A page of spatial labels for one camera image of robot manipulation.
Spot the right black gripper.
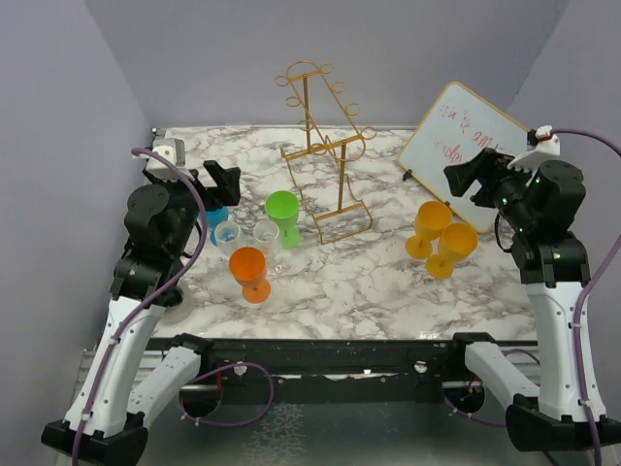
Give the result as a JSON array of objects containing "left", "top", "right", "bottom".
[{"left": 445, "top": 146, "right": 541, "bottom": 231}]

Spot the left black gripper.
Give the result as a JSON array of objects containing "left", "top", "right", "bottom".
[{"left": 145, "top": 159, "right": 240, "bottom": 256}]

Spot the yellow plastic wine glass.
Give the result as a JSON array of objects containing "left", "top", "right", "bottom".
[{"left": 406, "top": 201, "right": 452, "bottom": 260}]

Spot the green plastic wine glass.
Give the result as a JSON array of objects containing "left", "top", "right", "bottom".
[{"left": 265, "top": 190, "right": 300, "bottom": 249}]

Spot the clear wine glass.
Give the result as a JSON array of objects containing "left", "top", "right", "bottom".
[{"left": 252, "top": 219, "right": 282, "bottom": 277}]

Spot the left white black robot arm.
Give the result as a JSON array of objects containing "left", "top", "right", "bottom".
[{"left": 41, "top": 160, "right": 241, "bottom": 465}]

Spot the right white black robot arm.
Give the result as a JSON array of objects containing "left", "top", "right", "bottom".
[{"left": 443, "top": 149, "right": 620, "bottom": 451}]

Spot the blue plastic wine glass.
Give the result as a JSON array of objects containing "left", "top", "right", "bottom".
[{"left": 206, "top": 207, "right": 229, "bottom": 246}]

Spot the orange plastic wine glass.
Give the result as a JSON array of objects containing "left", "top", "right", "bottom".
[{"left": 229, "top": 247, "right": 271, "bottom": 304}]

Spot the clear glass blue tint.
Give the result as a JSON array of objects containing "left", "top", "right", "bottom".
[{"left": 213, "top": 220, "right": 245, "bottom": 257}]

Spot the small whiteboard yellow frame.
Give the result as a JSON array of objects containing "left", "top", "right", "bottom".
[{"left": 398, "top": 82, "right": 528, "bottom": 233}]

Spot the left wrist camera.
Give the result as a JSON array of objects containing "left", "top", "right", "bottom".
[{"left": 146, "top": 138, "right": 188, "bottom": 180}]

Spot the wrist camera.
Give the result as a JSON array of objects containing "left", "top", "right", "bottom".
[
  {"left": 146, "top": 138, "right": 188, "bottom": 180},
  {"left": 507, "top": 125, "right": 560, "bottom": 171}
]

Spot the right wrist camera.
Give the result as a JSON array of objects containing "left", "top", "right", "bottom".
[{"left": 507, "top": 125, "right": 560, "bottom": 171}]

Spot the gold wire glass rack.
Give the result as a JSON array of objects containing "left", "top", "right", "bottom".
[{"left": 275, "top": 60, "right": 377, "bottom": 245}]

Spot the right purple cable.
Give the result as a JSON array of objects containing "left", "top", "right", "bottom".
[{"left": 552, "top": 127, "right": 621, "bottom": 466}]

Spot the aluminium extrusion rail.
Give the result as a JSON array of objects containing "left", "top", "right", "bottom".
[{"left": 77, "top": 347, "right": 224, "bottom": 394}]

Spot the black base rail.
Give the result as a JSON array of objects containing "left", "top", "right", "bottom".
[{"left": 145, "top": 334, "right": 539, "bottom": 404}]

